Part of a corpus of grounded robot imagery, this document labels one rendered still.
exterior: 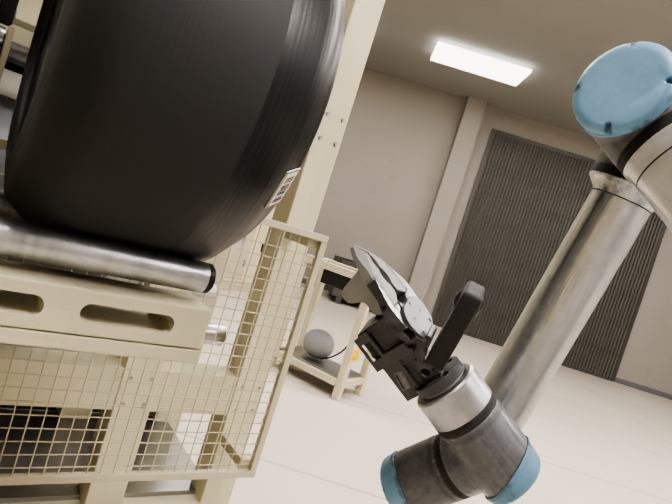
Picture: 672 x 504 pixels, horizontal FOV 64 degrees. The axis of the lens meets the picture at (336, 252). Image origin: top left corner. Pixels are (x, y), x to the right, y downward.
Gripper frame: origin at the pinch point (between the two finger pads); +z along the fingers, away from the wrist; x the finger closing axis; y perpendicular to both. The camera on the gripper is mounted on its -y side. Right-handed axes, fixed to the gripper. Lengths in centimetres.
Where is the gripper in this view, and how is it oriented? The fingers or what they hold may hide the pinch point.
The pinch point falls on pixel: (362, 251)
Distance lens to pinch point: 69.4
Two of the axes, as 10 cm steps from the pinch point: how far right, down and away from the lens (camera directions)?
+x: 3.6, -2.8, 8.9
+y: -7.1, 5.3, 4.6
